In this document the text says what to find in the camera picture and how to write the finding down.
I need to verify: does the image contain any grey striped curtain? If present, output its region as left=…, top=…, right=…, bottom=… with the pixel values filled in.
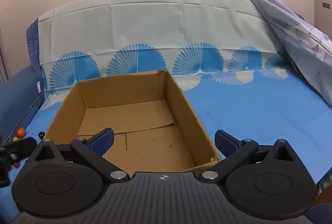
left=0, top=30, right=11, bottom=85

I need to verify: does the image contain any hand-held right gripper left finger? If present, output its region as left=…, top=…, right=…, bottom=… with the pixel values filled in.
left=33, top=128, right=130, bottom=183

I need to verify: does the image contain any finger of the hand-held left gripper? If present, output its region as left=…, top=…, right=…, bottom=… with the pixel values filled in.
left=0, top=137, right=37, bottom=162

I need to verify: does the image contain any light blue quilt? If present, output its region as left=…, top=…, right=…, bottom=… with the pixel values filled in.
left=235, top=0, right=332, bottom=108

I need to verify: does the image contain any cardboard box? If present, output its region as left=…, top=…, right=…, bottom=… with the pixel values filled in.
left=43, top=69, right=222, bottom=174

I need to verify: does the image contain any fan print blue sheet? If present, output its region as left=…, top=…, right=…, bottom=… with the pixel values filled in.
left=38, top=0, right=332, bottom=185

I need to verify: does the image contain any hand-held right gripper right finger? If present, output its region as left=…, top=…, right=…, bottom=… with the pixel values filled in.
left=199, top=129, right=299, bottom=183

